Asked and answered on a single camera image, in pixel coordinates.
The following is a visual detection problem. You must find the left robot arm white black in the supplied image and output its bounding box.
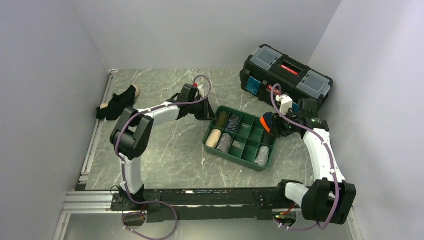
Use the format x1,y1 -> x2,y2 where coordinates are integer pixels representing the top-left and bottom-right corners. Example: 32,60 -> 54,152
110,83 -> 217,210

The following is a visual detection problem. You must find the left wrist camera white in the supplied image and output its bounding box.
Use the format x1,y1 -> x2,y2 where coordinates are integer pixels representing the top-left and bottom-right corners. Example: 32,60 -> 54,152
193,83 -> 209,98

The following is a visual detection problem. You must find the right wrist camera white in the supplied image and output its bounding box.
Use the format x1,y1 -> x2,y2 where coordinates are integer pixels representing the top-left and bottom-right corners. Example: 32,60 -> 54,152
275,94 -> 293,115

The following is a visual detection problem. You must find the dark striped roll in tray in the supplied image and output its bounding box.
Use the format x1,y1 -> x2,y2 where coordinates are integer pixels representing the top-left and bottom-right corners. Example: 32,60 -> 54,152
261,132 -> 275,146

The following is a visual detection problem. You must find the grey striped roll right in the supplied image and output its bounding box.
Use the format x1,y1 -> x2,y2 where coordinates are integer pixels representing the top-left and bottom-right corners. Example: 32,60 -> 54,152
253,145 -> 270,167

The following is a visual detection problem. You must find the dark navy orange clothes pile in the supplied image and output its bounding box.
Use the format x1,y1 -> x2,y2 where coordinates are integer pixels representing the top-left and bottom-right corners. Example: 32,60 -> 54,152
260,112 -> 274,134

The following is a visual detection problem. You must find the black toolbox with clear lids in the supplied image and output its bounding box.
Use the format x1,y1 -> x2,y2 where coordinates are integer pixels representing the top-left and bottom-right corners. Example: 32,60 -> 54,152
239,44 -> 334,109

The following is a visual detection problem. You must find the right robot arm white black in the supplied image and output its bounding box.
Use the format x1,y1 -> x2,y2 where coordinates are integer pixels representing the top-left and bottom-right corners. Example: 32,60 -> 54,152
269,95 -> 357,230

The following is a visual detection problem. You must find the cream rolled cloth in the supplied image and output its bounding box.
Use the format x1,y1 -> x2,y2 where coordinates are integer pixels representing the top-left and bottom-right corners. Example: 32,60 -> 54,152
205,129 -> 222,149

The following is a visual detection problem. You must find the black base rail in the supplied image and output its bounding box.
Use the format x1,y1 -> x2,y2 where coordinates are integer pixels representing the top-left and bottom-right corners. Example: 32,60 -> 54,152
110,186 -> 294,223

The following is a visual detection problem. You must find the navy striped underwear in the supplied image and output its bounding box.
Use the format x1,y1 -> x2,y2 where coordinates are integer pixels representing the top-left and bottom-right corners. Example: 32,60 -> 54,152
224,114 -> 241,133

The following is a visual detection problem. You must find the green compartment tray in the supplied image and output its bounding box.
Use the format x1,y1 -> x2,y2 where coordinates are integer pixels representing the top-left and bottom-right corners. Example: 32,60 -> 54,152
202,105 -> 276,172

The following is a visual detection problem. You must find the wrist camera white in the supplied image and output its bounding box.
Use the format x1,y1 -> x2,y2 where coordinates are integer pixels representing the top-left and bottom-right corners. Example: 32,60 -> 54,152
193,83 -> 209,98
275,94 -> 293,115

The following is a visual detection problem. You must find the aluminium frame rail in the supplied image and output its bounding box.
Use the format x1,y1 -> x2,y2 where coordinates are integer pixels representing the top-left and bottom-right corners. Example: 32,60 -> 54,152
52,71 -> 117,240

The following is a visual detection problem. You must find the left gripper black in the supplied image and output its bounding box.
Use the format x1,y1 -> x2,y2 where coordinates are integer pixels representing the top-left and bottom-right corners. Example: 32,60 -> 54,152
188,97 -> 218,122

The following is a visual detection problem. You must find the olive rolled cloth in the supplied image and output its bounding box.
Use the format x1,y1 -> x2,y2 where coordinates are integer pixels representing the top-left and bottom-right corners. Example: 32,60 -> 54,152
214,111 -> 229,129

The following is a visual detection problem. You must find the grey striped rolled cloth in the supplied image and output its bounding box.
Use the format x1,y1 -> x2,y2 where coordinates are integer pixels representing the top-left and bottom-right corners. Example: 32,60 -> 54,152
216,133 -> 233,153

